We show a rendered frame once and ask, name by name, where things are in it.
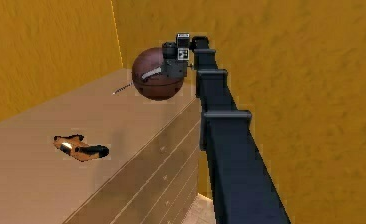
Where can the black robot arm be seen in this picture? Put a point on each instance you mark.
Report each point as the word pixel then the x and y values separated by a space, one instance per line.
pixel 231 143

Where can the orange and black toy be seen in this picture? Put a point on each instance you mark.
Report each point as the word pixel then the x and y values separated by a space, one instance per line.
pixel 80 147

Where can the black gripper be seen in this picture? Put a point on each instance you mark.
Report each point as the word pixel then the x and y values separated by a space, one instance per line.
pixel 173 61

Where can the brown basketball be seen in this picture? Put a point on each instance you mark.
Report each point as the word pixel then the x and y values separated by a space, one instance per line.
pixel 156 85

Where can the tan wooden chest of drawers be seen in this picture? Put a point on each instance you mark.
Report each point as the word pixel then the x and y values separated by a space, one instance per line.
pixel 91 150

